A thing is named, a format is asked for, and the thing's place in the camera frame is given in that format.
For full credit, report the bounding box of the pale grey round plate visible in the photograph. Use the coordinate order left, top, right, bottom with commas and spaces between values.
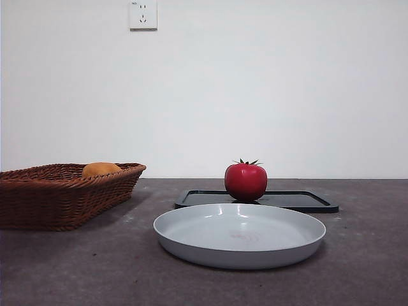
152, 202, 328, 271

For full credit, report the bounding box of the brown wicker basket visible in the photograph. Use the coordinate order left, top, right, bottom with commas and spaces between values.
0, 162, 147, 232

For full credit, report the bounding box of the white wall socket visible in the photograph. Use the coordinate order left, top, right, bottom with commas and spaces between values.
129, 0, 159, 32

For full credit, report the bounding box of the black rectangular tray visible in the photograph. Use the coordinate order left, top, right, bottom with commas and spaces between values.
174, 188, 340, 214

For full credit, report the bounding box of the red tomato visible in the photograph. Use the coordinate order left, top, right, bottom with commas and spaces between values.
224, 157, 268, 202

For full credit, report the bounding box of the yellow-orange fruit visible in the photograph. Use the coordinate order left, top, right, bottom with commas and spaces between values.
82, 161, 124, 179

